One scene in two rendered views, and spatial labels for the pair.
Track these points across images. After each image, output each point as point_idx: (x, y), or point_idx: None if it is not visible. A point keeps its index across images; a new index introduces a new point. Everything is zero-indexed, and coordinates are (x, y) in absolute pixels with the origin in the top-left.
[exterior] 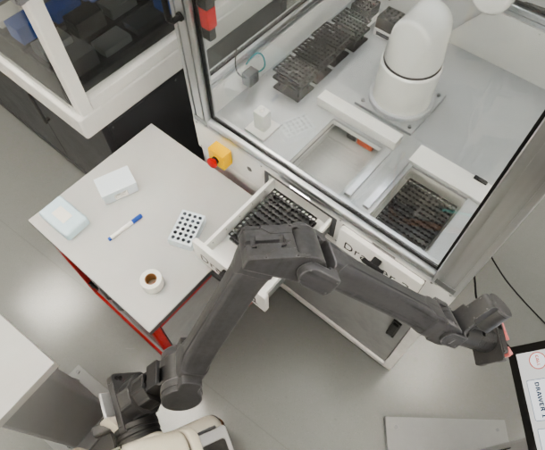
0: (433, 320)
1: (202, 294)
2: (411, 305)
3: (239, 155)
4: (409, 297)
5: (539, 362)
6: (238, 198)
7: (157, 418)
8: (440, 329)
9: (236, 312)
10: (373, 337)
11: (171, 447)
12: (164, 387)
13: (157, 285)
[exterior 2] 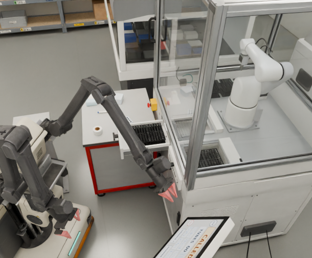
0: (135, 147)
1: (114, 151)
2: (129, 134)
3: (158, 106)
4: (130, 132)
5: (190, 223)
6: None
7: (47, 137)
8: (137, 154)
9: (77, 101)
10: (175, 228)
11: (36, 127)
12: (52, 122)
13: (97, 131)
